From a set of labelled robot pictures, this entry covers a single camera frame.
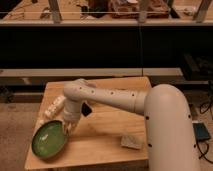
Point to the wooden shelf rack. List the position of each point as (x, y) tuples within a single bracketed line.
[(107, 12)]

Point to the beige sponge block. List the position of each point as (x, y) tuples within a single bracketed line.
[(130, 141)]

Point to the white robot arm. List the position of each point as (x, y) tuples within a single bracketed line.
[(169, 129)]

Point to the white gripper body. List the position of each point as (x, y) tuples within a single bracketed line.
[(69, 126)]

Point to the blue box on floor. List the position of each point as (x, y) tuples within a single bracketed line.
[(201, 132)]

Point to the green ceramic bowl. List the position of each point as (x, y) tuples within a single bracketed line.
[(48, 140)]

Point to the small black rectangular object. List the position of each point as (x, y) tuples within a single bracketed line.
[(86, 110)]

